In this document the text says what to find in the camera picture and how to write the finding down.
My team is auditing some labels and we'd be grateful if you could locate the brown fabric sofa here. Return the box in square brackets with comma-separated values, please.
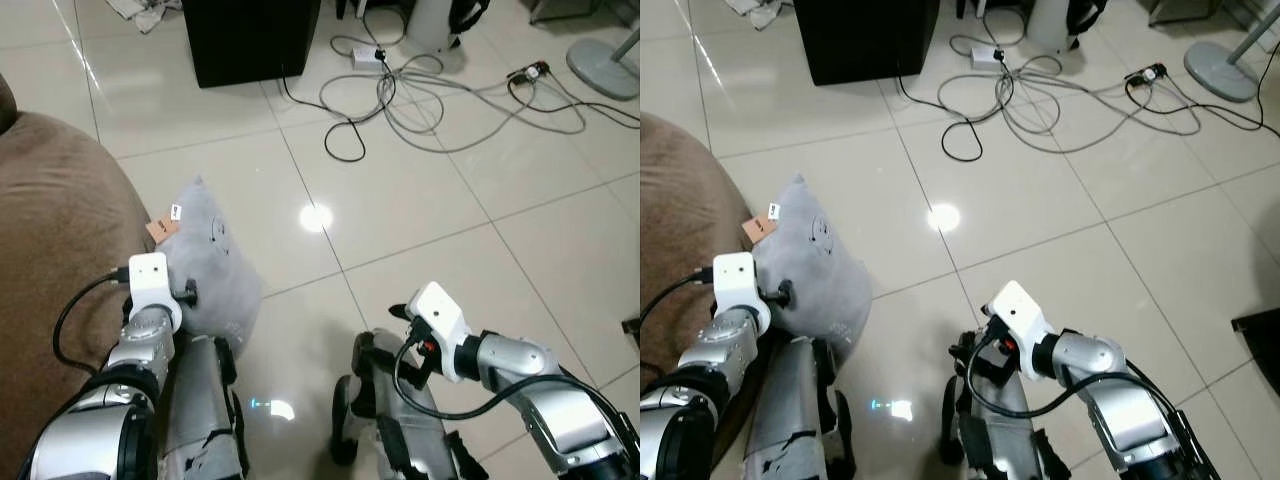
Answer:
[0, 110, 166, 480]
[640, 112, 766, 471]

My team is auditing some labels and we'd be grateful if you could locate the grey floor fan stand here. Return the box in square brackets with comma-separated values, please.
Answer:
[565, 24, 641, 102]
[1183, 8, 1280, 104]

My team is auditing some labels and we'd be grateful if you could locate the black cabinet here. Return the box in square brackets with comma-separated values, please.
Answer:
[181, 0, 323, 90]
[793, 0, 942, 87]

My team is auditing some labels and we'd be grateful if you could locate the white crumpled cloth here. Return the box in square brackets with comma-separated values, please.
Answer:
[104, 0, 184, 35]
[722, 0, 797, 31]

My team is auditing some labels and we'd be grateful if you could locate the white standing appliance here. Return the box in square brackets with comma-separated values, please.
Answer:
[1024, 0, 1083, 54]
[404, 0, 469, 54]

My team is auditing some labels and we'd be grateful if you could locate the black bag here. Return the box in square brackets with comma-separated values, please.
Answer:
[1065, 0, 1110, 37]
[449, 0, 492, 37]

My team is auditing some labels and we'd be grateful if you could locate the grey furniture base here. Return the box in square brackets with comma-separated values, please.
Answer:
[525, 0, 603, 27]
[1147, 0, 1218, 27]

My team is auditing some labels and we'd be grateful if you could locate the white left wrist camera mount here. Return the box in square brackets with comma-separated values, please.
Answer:
[711, 251, 773, 337]
[126, 252, 184, 334]

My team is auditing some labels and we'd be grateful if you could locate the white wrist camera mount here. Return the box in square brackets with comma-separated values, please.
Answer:
[711, 251, 773, 337]
[126, 252, 184, 334]
[406, 281, 472, 384]
[984, 279, 1060, 382]

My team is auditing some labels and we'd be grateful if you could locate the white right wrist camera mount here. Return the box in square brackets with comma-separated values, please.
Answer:
[984, 279, 1060, 382]
[406, 281, 472, 384]

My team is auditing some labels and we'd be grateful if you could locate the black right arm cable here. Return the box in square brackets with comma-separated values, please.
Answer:
[393, 338, 606, 422]
[964, 335, 1186, 421]

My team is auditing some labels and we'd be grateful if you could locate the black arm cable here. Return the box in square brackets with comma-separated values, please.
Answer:
[640, 266, 717, 336]
[964, 335, 1186, 421]
[52, 266, 132, 377]
[393, 338, 606, 422]

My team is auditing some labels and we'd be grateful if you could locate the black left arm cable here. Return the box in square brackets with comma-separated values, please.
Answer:
[52, 266, 132, 377]
[640, 266, 717, 336]

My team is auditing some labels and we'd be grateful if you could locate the long grey floor cable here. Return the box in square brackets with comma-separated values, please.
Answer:
[935, 52, 1203, 157]
[319, 55, 591, 157]

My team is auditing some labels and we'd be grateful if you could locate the thin black floor cable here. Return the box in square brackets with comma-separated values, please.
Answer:
[895, 68, 987, 164]
[279, 68, 368, 164]

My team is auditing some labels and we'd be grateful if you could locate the black adapter cable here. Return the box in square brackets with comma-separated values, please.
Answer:
[508, 72, 641, 132]
[1128, 72, 1266, 134]

